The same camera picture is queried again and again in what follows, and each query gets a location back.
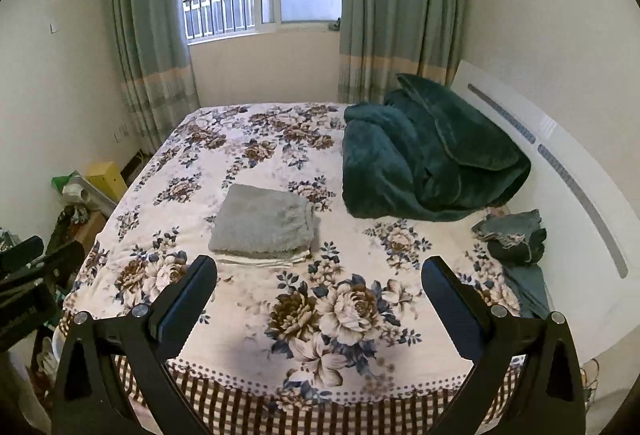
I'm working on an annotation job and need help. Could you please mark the grey fluffy pants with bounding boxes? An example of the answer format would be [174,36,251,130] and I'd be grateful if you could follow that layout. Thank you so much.
[209,184,317,256]

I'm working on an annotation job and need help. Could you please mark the green plastic bag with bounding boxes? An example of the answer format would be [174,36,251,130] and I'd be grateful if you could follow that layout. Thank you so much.
[51,171,79,195]

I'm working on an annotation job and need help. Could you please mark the yellow box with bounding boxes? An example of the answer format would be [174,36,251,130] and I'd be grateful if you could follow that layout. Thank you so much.
[85,161,127,202]

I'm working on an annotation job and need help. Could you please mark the white headboard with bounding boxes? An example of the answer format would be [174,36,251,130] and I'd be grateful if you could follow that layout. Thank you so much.
[451,62,639,361]

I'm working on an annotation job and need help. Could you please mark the folded cream cloth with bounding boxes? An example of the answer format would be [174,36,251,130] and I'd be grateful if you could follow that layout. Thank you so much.
[212,249,311,267]

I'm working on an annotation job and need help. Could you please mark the left green curtain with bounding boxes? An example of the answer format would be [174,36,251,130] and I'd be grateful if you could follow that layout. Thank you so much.
[106,0,200,154]

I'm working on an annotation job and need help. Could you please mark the green curtain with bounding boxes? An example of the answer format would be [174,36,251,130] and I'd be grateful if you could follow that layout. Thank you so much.
[106,0,200,154]
[338,0,466,104]

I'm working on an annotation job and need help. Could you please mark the floral bed sheet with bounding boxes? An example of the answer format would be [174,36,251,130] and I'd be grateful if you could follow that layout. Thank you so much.
[63,103,527,434]

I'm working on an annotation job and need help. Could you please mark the dark green plush blanket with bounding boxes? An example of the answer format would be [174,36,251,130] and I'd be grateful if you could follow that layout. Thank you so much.
[343,73,532,221]

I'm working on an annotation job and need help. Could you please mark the right green curtain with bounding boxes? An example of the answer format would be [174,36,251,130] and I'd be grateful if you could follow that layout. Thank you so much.
[338,0,466,104]

